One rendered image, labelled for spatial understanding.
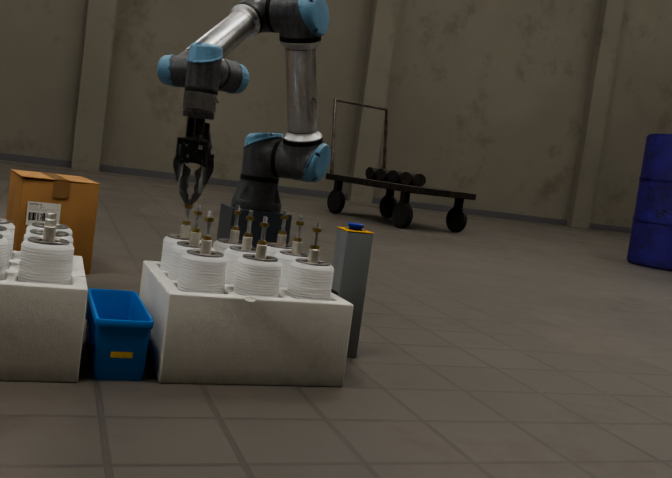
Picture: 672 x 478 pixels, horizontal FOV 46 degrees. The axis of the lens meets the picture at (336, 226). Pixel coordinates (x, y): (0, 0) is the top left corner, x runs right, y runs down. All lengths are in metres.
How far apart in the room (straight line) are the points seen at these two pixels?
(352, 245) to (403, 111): 8.43
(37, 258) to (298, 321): 0.52
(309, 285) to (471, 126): 9.16
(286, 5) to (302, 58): 0.15
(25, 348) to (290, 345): 0.51
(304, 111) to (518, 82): 8.97
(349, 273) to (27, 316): 0.76
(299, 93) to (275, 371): 0.88
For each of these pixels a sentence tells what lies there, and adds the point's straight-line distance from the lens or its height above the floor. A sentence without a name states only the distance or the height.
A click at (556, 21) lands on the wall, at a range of 11.49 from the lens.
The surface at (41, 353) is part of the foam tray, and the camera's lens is 1.56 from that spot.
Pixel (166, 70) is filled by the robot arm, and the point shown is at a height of 0.64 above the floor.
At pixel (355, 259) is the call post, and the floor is 0.25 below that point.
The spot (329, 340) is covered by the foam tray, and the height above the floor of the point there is 0.10.
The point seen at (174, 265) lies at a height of 0.21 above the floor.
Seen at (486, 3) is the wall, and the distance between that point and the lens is 10.94.
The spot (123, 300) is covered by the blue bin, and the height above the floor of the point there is 0.10.
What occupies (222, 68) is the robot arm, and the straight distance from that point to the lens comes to 1.84.
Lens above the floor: 0.47
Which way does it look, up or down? 5 degrees down
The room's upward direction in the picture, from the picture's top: 8 degrees clockwise
